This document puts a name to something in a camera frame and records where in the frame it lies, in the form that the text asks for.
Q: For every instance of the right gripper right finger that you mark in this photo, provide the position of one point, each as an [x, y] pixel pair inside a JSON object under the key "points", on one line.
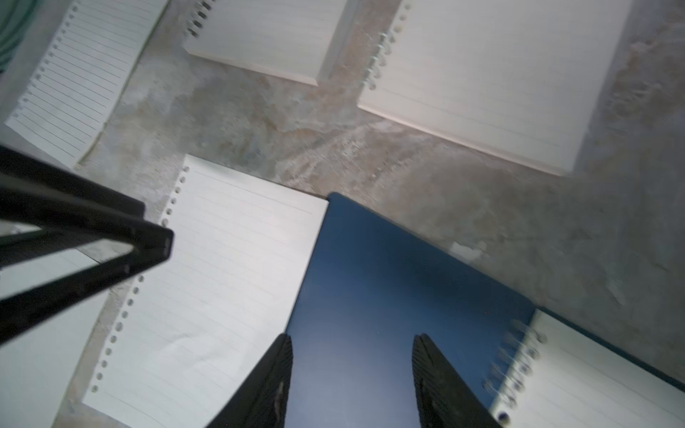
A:
{"points": [[443, 398]]}

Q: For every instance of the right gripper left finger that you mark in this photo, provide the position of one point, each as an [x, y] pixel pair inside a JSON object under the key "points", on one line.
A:
{"points": [[261, 400]]}

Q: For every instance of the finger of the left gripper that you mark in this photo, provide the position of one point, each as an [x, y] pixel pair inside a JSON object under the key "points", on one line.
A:
{"points": [[19, 165], [67, 248]]}

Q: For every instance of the torn lined notebook page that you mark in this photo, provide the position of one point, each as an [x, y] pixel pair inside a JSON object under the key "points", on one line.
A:
{"points": [[80, 78]]}

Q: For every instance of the blue cover notebook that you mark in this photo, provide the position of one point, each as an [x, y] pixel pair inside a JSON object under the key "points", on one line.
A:
{"points": [[372, 286]]}

